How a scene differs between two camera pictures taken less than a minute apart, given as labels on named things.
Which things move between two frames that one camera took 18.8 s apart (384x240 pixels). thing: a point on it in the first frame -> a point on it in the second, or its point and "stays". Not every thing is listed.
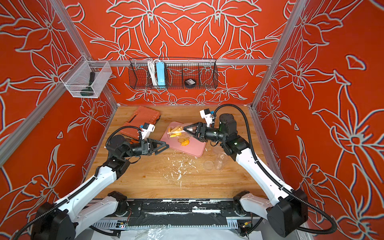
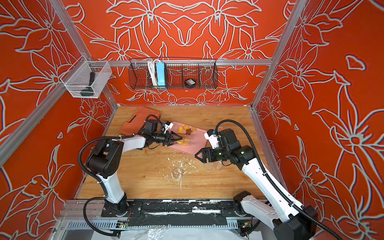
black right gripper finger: (194, 125) -> (203, 151)
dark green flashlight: (89, 91) stays
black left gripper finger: (167, 146) -> (172, 142)
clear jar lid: (208, 165) stays
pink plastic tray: (175, 136) stays
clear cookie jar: (174, 131) -> (187, 140)
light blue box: (160, 73) stays
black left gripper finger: (160, 142) -> (179, 137)
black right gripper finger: (194, 136) -> (203, 160)
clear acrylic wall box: (85, 78) stays
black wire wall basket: (173, 73) stays
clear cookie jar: (221, 161) stays
